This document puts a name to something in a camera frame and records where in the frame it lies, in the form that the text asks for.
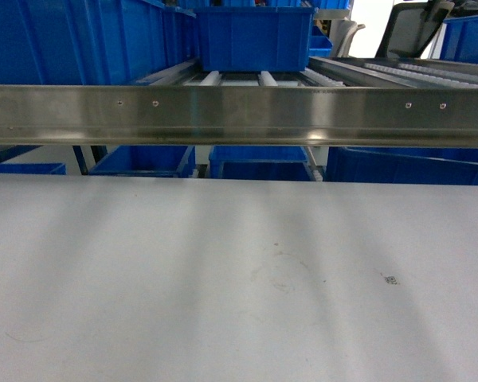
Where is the stainless steel roller shelf rack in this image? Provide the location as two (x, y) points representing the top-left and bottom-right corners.
(0, 57), (478, 148)

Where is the large blue bin on shelf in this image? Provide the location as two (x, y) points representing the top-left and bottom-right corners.
(194, 6), (315, 72)

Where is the blue bin right on shelf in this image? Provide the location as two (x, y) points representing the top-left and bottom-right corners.
(440, 16), (478, 64)

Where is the blue bin lower middle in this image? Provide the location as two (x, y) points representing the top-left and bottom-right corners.
(209, 146), (315, 181)

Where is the blue bin lower left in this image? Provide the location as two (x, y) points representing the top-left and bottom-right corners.
(88, 146), (196, 178)

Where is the blue bin lower right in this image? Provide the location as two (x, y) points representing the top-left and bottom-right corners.
(324, 147), (478, 185)

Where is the black mesh office chair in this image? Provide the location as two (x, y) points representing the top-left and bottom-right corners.
(374, 1), (454, 59)

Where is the large blue bin far left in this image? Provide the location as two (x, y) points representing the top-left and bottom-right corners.
(0, 0), (200, 85)

